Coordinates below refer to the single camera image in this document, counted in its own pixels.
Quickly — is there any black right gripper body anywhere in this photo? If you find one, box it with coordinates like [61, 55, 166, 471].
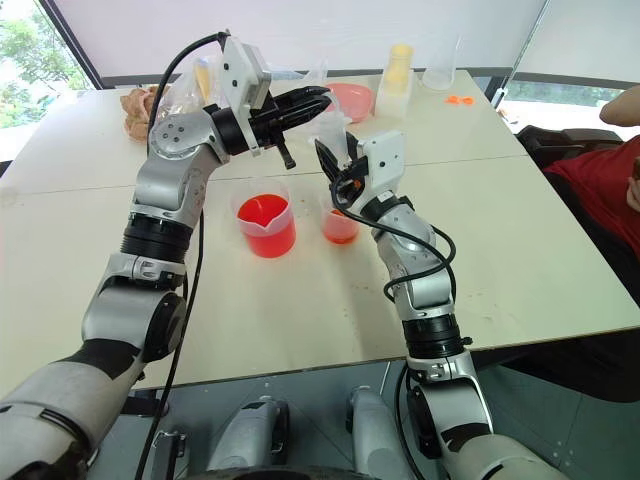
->
[330, 156, 371, 212]

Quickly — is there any person torso in red shirt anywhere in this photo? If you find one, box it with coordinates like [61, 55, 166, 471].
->
[542, 134, 640, 261]

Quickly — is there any yellow-capped plastic bottle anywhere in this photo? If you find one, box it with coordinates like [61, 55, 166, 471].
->
[374, 69, 416, 120]

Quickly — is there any empty clear measuring beaker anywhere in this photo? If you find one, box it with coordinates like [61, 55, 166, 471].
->
[422, 34, 462, 91]

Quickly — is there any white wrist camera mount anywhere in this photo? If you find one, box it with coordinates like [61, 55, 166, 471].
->
[218, 35, 274, 159]
[355, 130, 406, 201]

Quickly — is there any large beaker with red liquid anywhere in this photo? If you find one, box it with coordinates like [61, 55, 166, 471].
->
[230, 179, 299, 260]

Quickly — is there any silver left robot leg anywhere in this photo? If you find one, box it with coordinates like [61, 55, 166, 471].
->
[207, 394, 291, 474]

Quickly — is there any brown lumpy toy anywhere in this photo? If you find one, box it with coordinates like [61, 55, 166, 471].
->
[119, 84, 164, 146]

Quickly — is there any grey slanted pole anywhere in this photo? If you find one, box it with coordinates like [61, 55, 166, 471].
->
[492, 0, 551, 109]

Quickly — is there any dark window frame bar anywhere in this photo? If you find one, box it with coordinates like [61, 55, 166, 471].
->
[38, 0, 201, 91]

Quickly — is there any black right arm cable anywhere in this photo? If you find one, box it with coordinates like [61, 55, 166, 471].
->
[329, 169, 459, 304]

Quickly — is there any pink plastic bowl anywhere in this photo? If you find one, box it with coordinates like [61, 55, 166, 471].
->
[324, 82, 375, 125]

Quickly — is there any clear plastic bag with items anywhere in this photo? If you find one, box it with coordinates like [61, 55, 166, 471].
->
[159, 54, 231, 132]

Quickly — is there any silver robot leg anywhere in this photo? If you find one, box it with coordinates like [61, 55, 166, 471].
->
[207, 394, 291, 474]
[344, 384, 401, 474]

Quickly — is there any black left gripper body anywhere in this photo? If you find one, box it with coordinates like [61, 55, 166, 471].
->
[248, 95, 297, 172]

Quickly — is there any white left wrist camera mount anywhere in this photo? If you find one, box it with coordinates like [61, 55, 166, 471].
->
[218, 35, 274, 159]

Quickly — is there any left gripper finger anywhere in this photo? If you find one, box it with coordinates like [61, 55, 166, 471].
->
[279, 95, 333, 133]
[273, 85, 332, 113]

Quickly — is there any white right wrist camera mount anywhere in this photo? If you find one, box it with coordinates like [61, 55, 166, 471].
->
[355, 130, 406, 201]

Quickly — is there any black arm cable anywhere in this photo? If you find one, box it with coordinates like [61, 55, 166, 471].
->
[134, 30, 231, 480]
[329, 169, 459, 304]

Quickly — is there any silver right robot leg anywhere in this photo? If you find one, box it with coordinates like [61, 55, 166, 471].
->
[344, 384, 401, 474]

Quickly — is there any black bracket under table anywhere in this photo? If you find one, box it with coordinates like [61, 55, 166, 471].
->
[149, 427, 191, 480]

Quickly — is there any small cup with red liquid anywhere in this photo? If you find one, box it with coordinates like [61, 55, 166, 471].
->
[317, 195, 360, 245]

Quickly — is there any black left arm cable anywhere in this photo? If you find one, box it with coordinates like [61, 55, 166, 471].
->
[134, 30, 231, 480]

